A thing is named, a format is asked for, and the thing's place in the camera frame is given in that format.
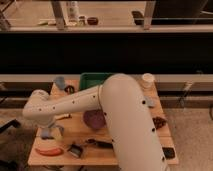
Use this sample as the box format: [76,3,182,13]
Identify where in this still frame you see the blue sponge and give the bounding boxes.
[40,129,53,140]

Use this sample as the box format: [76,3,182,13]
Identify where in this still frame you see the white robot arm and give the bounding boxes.
[23,74,170,171]

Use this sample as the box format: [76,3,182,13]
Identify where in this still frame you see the purple bowl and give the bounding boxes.
[83,110,106,130]

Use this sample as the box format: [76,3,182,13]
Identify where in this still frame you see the dark bowl on shelf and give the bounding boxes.
[87,17,99,25]

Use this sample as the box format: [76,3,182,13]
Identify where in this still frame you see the green plastic tray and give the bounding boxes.
[79,73,112,90]

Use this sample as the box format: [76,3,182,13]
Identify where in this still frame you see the small metal cup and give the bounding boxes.
[65,85,75,94]

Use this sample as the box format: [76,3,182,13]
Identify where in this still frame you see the grey blue cloth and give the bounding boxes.
[145,96,155,108]

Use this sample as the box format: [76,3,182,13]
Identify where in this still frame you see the blue cup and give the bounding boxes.
[54,76,66,90]

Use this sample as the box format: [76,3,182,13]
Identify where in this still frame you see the banana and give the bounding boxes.
[55,114,72,120]

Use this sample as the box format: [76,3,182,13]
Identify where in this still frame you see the bunch of dark grapes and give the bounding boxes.
[153,117,167,129]

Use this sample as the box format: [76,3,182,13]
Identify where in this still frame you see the small jar on shelf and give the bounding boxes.
[79,16,86,26]

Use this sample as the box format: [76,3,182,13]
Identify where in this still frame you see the black metal clip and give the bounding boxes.
[68,142,84,158]

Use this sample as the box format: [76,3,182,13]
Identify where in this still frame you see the clear bottle on shelf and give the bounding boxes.
[66,1,79,23]

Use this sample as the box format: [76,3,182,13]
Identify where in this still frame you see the red chili pepper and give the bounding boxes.
[35,148,64,156]

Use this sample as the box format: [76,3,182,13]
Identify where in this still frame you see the black handled utensil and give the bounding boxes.
[85,139,113,149]

